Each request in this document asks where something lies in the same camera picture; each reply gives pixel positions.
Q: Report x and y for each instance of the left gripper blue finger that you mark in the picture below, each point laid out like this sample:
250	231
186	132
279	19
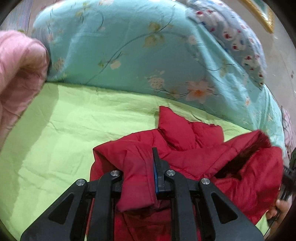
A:
162	186

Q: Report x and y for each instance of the red quilted puffer coat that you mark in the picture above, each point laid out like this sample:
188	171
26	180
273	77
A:
247	169

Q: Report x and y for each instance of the person's right hand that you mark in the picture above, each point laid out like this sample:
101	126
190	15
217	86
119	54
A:
280	208

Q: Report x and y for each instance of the plaid pink pillow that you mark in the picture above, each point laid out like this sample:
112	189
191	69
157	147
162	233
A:
289	135

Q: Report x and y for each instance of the teal floral duvet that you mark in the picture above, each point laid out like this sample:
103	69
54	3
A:
152	47

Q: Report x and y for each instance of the light green bed sheet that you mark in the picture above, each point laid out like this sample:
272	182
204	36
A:
52	144

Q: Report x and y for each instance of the white cartoon print pillow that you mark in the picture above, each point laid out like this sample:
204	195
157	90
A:
233	34

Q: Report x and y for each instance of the pink folded quilt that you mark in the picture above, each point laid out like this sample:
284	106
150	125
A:
24	66

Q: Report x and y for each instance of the gold framed wall picture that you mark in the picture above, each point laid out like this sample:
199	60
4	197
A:
262	12

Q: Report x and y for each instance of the pastel wall calendar poster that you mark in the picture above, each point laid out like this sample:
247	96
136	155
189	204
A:
19	17

